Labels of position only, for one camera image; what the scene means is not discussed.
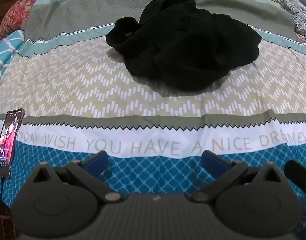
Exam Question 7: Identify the printed patterned bedsheet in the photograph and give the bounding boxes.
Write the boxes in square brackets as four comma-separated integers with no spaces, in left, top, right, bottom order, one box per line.
[0,0,306,207]

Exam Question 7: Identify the red floral patchwork quilt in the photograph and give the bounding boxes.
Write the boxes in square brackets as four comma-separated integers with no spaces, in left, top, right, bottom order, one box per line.
[0,0,306,40]

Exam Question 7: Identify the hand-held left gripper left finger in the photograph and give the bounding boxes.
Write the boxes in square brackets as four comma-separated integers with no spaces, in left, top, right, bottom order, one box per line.
[27,151,123,203]

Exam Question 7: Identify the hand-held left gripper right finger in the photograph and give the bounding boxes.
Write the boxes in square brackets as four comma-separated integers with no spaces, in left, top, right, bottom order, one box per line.
[192,151,284,203]

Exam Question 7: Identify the black pants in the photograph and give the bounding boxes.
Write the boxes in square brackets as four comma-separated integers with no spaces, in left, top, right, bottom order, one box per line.
[105,0,263,92]

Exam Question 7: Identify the carved wooden headboard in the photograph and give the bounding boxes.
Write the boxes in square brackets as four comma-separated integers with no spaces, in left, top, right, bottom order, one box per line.
[0,0,41,30]

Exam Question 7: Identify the black smartphone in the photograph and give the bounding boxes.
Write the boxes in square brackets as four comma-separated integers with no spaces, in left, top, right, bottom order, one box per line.
[0,108,26,178]

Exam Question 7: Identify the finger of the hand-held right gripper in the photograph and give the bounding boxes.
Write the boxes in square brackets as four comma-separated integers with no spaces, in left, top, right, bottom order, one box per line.
[284,160,306,198]

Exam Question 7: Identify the teal white patterned pillow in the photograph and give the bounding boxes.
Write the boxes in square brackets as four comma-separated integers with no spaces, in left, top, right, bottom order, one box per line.
[0,30,25,93]

